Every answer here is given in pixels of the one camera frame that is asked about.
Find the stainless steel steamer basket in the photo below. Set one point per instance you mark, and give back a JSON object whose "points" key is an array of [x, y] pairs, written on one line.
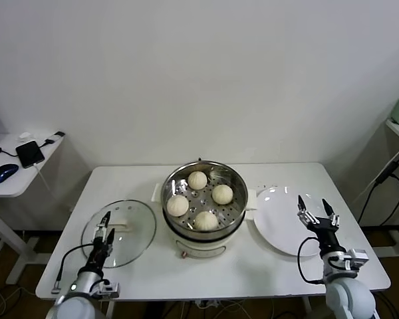
{"points": [[203, 201]]}

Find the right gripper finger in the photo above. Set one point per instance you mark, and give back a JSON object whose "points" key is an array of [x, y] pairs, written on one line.
{"points": [[329, 212], [304, 212]]}

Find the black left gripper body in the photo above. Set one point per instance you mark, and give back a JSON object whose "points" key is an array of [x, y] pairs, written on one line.
{"points": [[98, 256]]}

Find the blue computer mouse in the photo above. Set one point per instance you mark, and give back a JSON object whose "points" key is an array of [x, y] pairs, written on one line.
{"points": [[4, 172]]}

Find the white round plate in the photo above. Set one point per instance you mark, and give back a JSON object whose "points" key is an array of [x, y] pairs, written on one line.
{"points": [[279, 219]]}

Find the black smartphone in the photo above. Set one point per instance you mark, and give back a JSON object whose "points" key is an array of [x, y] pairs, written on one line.
{"points": [[29, 153]]}

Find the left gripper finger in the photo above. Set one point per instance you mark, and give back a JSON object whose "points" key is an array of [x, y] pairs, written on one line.
{"points": [[110, 237], [101, 229]]}

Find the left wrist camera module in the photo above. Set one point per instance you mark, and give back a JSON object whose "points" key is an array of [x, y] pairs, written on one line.
{"points": [[109, 289]]}

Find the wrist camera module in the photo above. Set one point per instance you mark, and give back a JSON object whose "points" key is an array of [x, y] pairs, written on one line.
{"points": [[109, 289], [355, 259]]}

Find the white steamed baozi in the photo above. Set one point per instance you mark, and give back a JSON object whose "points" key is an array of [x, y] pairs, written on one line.
{"points": [[197, 179], [222, 194], [177, 205], [206, 221]]}

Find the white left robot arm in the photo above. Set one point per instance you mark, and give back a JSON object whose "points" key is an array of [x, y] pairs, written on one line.
{"points": [[74, 305]]}

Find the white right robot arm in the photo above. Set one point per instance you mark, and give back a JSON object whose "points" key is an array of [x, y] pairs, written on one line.
{"points": [[349, 299]]}

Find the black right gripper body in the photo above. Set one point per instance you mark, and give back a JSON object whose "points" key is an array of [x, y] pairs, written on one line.
{"points": [[326, 236]]}

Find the black usb adapter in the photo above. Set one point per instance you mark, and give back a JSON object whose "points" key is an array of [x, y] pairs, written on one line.
{"points": [[54, 136]]}

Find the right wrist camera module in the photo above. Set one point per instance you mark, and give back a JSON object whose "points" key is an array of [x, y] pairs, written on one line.
{"points": [[355, 259]]}

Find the white side desk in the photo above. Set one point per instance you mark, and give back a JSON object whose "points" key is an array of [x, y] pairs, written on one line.
{"points": [[6, 190]]}

